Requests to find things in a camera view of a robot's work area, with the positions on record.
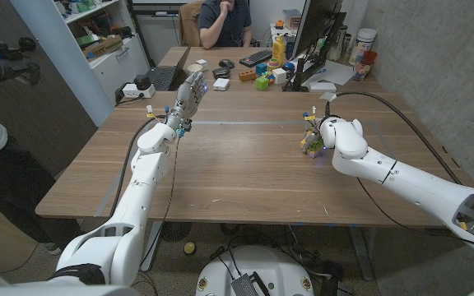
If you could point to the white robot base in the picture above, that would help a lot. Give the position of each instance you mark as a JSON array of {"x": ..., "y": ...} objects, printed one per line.
[{"x": 278, "y": 267}]

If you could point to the green Lego block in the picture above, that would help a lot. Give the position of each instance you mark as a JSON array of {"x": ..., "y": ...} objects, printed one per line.
[{"x": 317, "y": 148}]

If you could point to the black computer mouse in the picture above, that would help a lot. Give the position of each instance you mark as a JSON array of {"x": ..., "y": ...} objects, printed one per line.
[{"x": 226, "y": 63}]

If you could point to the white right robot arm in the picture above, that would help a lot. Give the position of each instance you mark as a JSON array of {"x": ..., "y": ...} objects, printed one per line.
[{"x": 418, "y": 185}]

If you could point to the red jar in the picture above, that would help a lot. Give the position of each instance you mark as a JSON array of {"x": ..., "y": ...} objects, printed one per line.
[{"x": 364, "y": 66}]

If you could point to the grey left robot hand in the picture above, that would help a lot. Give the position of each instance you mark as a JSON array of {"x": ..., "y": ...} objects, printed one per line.
[{"x": 188, "y": 98}]

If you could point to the white power strip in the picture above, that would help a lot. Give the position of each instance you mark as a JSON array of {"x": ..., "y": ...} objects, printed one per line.
[{"x": 134, "y": 92}]

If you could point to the black device on robot base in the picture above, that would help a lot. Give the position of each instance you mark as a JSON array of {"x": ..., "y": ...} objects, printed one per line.
[{"x": 245, "y": 285}]

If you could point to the black keyboard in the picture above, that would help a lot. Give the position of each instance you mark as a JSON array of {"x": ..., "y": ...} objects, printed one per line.
[{"x": 256, "y": 57}]

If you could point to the white canister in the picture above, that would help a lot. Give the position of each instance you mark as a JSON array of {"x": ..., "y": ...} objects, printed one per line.
[{"x": 362, "y": 43}]

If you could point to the yellow ball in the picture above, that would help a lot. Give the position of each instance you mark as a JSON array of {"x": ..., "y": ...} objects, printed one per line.
[{"x": 189, "y": 248}]

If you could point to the blue cube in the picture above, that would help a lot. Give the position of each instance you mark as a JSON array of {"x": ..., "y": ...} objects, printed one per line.
[{"x": 261, "y": 69}]

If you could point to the black power adapter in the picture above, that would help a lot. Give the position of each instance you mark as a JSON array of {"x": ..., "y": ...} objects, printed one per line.
[{"x": 142, "y": 81}]

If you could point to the black round floor fan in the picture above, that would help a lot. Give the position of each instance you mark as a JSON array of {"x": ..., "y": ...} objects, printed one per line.
[{"x": 175, "y": 231}]

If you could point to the white shelf cabinet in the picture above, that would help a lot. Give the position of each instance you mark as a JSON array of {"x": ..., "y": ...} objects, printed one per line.
[{"x": 113, "y": 70}]

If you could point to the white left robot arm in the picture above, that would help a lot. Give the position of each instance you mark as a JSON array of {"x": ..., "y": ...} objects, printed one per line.
[{"x": 138, "y": 205}]

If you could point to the black wallet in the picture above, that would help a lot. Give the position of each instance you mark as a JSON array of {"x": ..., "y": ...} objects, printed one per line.
[{"x": 221, "y": 72}]

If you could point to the white robot torso edge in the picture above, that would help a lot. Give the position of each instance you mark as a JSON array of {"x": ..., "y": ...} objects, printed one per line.
[{"x": 56, "y": 292}]

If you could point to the green box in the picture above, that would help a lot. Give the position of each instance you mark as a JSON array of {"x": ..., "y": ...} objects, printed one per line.
[{"x": 86, "y": 40}]

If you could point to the flat white box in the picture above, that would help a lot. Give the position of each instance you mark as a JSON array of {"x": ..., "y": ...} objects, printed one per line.
[{"x": 221, "y": 84}]

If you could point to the white paper cup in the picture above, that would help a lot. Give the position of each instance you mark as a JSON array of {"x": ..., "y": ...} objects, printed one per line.
[{"x": 192, "y": 68}]

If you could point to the large white cube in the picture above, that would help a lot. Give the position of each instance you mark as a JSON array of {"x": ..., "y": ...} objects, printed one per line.
[{"x": 279, "y": 76}]

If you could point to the clear plastic box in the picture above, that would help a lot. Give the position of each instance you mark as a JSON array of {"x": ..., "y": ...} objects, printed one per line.
[{"x": 292, "y": 18}]

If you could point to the seated person in dark shirt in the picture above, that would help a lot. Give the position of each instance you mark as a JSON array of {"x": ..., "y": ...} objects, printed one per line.
[{"x": 224, "y": 24}]

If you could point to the wooden office desk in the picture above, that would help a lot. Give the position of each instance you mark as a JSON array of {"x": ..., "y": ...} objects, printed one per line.
[{"x": 208, "y": 53}]

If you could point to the black laptop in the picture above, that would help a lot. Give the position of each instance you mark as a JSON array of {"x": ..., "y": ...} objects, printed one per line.
[{"x": 163, "y": 77}]

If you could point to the small white cube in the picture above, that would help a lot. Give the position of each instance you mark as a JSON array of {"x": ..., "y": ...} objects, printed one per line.
[{"x": 202, "y": 64}]

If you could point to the grey table leg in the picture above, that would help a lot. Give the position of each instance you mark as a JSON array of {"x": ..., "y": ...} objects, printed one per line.
[
  {"x": 154, "y": 238},
  {"x": 360, "y": 255}
]

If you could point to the cardboard box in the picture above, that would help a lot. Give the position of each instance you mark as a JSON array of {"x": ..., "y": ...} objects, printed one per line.
[{"x": 103, "y": 46}]

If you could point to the yellow squeeze bottle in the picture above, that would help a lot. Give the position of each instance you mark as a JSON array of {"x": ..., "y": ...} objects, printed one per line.
[{"x": 278, "y": 51}]

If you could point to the blue round object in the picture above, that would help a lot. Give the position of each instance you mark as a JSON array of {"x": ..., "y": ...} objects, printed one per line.
[{"x": 289, "y": 66}]

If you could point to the white paper sheets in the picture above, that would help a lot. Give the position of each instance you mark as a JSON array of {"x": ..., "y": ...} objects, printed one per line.
[{"x": 337, "y": 73}]

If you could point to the white slim box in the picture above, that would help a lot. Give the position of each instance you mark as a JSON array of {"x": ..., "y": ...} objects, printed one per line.
[{"x": 322, "y": 86}]

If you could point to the black computer monitor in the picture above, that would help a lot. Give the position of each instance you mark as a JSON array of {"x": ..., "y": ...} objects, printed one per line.
[{"x": 315, "y": 22}]

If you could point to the operator tracking glove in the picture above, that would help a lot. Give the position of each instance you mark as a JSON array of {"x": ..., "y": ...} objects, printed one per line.
[{"x": 10, "y": 70}]

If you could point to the orange small object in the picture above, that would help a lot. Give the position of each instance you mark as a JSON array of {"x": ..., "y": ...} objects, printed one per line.
[{"x": 279, "y": 24}]

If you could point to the green cube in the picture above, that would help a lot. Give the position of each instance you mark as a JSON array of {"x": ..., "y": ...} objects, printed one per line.
[{"x": 261, "y": 83}]

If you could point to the brown brick block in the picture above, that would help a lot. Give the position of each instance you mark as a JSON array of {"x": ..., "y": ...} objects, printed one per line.
[{"x": 247, "y": 75}]

